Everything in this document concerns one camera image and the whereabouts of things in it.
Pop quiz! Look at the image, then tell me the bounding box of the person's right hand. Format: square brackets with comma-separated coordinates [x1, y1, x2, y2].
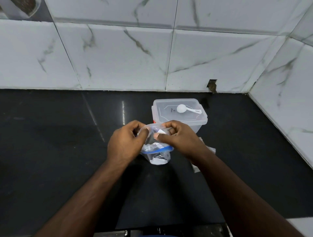
[154, 120, 210, 165]

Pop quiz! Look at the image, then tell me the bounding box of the person's left hand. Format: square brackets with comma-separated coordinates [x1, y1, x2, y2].
[107, 120, 150, 169]

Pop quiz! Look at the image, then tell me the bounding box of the clear plastic zip bag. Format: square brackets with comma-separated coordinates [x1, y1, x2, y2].
[137, 123, 174, 166]

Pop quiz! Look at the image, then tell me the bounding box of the person's left forearm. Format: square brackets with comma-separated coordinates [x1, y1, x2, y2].
[34, 159, 131, 237]

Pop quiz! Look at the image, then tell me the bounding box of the person's right forearm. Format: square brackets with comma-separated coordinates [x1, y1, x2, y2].
[191, 149, 305, 237]

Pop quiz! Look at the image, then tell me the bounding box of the black and white sachet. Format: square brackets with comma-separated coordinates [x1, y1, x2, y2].
[149, 153, 171, 166]

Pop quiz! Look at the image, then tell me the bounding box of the clear plastic lidded container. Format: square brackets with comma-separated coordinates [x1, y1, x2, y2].
[151, 99, 208, 134]

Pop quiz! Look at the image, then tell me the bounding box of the white plastic measuring spoon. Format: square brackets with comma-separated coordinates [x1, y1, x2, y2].
[177, 104, 202, 115]

